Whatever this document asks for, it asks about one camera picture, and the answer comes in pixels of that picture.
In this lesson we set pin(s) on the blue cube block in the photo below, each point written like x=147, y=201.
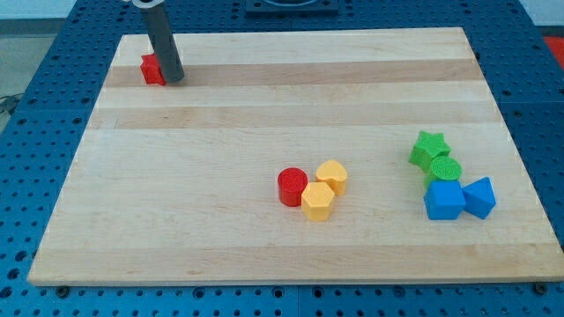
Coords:
x=444, y=200

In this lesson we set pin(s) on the red cylinder block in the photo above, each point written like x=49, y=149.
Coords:
x=291, y=183

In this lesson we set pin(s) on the yellow heart block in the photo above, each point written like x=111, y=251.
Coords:
x=334, y=174

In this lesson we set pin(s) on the yellow hexagon block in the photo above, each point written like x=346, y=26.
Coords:
x=317, y=201

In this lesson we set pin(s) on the wooden board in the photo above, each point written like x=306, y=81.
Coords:
x=177, y=184

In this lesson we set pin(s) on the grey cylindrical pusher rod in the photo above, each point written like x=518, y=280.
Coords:
x=160, y=34

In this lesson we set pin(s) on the green star block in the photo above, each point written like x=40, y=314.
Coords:
x=427, y=147

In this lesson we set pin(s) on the red star block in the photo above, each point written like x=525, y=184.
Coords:
x=151, y=70

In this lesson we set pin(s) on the green cylinder block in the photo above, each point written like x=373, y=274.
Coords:
x=442, y=168

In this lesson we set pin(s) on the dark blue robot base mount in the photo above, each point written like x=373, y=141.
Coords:
x=264, y=7

